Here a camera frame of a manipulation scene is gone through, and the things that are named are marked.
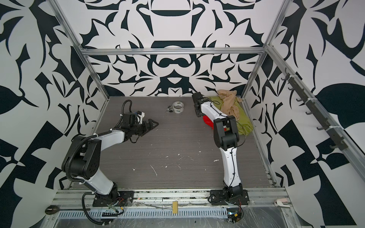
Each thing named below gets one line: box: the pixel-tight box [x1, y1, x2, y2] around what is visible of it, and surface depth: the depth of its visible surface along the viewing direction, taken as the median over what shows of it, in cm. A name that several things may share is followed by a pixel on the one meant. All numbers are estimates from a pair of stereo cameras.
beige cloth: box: [217, 89, 242, 121], surface depth 108 cm
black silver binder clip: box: [165, 105, 173, 113], surface depth 113 cm
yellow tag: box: [172, 200, 179, 214], surface depth 73 cm
